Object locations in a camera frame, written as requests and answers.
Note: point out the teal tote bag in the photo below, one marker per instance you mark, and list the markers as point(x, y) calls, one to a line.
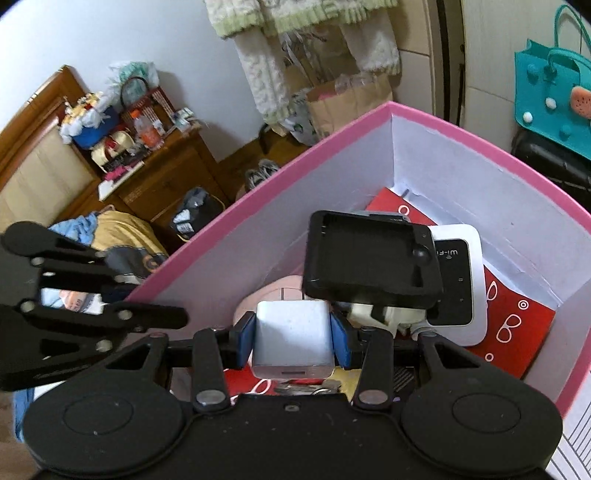
point(540, 92)

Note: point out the black clothes rack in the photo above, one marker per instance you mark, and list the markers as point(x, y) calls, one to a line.
point(450, 60)

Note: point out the beige wardrobe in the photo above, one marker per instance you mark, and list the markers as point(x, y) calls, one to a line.
point(489, 69)

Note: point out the white pocket router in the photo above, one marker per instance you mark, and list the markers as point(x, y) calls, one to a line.
point(457, 295)

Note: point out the pink cardboard box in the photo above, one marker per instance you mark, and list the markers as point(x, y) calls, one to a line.
point(461, 175)

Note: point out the black bag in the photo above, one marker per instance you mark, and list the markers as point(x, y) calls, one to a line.
point(198, 207)

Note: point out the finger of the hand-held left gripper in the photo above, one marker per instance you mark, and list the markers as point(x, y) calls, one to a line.
point(138, 316)
point(78, 270)

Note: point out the wooden padded headboard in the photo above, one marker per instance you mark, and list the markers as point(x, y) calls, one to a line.
point(41, 175)

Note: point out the black suitcase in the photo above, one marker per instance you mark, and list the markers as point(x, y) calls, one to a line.
point(545, 161)

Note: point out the wooden nightstand with clutter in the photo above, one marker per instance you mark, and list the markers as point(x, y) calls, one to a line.
point(111, 134)

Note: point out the blue cloth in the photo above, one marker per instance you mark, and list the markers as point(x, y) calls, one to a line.
point(74, 227)

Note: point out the silver key bunch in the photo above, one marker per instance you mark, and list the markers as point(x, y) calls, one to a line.
point(304, 390)

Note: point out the yellow printed garment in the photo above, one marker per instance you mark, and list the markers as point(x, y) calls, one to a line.
point(129, 235)

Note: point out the cream plastic holder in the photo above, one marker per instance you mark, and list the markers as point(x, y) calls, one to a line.
point(401, 318)

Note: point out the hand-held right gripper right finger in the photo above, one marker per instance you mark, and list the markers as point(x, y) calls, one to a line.
point(341, 341)

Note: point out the white and green fleece robe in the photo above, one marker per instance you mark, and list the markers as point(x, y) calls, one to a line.
point(258, 78)

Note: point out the red patterned flat box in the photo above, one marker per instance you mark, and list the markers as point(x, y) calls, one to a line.
point(508, 332)

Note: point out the light wooden board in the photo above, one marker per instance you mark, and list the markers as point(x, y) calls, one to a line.
point(415, 78)

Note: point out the pink round device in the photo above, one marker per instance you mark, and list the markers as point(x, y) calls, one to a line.
point(277, 290)

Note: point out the white charger cube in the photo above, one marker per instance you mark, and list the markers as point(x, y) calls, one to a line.
point(293, 337)

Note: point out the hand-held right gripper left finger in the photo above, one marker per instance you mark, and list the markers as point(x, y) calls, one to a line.
point(244, 339)

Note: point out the grey sneakers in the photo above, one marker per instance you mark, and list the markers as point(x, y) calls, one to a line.
point(261, 173)

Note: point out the black silicone case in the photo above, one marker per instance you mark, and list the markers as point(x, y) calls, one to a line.
point(360, 258)

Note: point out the brown paper bag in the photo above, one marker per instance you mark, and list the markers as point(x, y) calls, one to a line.
point(351, 106)

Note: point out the grey plastic bag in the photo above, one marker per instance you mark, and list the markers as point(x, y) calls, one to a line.
point(300, 120)

